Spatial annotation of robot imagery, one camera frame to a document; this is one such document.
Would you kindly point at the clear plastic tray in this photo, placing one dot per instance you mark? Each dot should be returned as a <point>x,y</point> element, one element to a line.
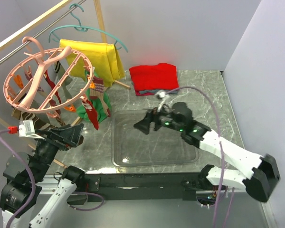
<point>132,148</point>

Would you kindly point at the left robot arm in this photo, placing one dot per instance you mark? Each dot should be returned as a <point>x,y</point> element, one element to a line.
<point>23,172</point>

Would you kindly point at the purple striped beige sock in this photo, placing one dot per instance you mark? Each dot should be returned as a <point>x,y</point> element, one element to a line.
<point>97,90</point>

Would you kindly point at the grey folded shirt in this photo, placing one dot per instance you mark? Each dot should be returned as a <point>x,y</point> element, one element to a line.
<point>154,92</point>

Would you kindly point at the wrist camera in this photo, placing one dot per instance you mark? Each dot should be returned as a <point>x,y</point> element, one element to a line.
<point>162,96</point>
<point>27,129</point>

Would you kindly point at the yellow cloth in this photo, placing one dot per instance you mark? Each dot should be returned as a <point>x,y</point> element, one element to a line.
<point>103,57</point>

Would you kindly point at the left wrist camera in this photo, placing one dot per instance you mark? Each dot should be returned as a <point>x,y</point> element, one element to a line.
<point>27,129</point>

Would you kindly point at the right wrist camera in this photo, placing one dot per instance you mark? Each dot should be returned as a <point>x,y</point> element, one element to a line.
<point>162,96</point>

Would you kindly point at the red christmas sock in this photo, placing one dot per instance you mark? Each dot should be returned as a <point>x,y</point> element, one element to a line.
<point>91,112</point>

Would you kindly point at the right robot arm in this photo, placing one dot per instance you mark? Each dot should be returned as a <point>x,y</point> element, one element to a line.
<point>257,174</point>

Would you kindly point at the pink round clip hanger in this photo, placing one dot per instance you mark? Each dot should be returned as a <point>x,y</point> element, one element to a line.
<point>45,58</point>

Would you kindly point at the metal hanging rod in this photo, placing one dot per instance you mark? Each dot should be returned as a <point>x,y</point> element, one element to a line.
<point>35,23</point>

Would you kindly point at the red folded shirt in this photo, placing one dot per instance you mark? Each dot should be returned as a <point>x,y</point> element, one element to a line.
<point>162,76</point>

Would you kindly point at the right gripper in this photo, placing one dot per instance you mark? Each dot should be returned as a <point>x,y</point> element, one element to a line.
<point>143,125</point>

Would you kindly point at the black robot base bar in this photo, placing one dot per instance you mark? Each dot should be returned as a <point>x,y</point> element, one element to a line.
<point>147,186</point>

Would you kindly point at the wooden clothes rack frame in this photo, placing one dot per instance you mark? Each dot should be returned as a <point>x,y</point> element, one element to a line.
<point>76,121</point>

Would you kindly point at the teal plastic hanger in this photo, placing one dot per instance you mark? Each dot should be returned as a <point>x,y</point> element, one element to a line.
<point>83,29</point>

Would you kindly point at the green cloth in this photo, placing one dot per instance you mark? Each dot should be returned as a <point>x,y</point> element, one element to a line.
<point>97,104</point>

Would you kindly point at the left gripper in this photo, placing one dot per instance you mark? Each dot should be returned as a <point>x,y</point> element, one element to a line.
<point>60,136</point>

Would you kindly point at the aluminium rail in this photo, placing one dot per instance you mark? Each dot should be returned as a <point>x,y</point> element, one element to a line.
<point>49,186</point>

